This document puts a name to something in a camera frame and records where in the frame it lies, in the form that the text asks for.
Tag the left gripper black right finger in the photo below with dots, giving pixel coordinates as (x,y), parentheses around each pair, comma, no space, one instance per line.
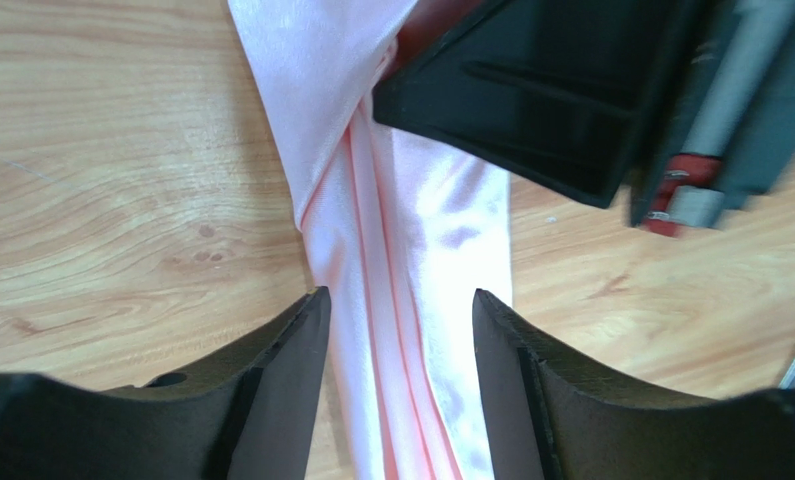
(552,412)

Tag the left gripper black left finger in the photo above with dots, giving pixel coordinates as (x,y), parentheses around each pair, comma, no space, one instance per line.
(245,411)

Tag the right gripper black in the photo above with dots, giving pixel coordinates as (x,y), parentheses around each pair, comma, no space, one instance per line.
(562,92)

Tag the pink cloth napkin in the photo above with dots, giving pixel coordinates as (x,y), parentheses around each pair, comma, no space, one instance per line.
(401,229)

